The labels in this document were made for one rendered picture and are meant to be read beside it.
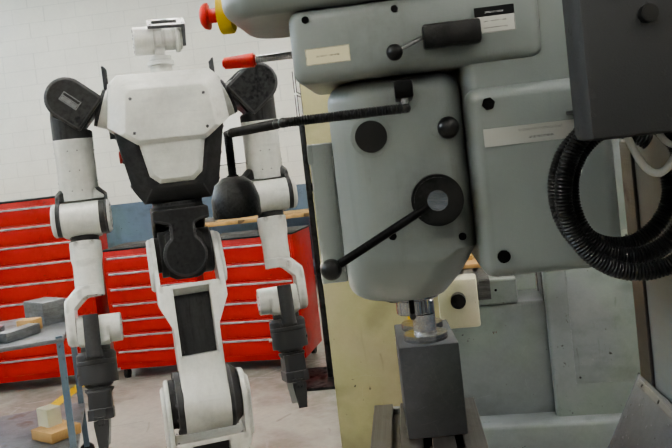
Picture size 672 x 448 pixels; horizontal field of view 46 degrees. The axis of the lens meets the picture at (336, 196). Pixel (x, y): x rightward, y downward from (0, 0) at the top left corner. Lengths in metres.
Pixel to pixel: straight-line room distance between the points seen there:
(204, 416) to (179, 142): 0.62
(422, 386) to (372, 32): 0.80
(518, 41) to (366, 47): 0.20
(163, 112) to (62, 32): 9.39
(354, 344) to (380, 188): 1.94
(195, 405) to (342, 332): 1.26
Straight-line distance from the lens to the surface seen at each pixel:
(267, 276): 5.82
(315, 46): 1.08
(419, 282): 1.13
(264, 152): 1.93
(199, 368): 1.84
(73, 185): 1.91
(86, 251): 1.90
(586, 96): 0.85
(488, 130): 1.07
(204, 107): 1.85
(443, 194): 1.06
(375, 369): 3.03
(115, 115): 1.86
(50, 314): 4.35
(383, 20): 1.08
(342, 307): 2.98
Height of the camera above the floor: 1.53
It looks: 3 degrees down
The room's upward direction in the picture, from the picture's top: 6 degrees counter-clockwise
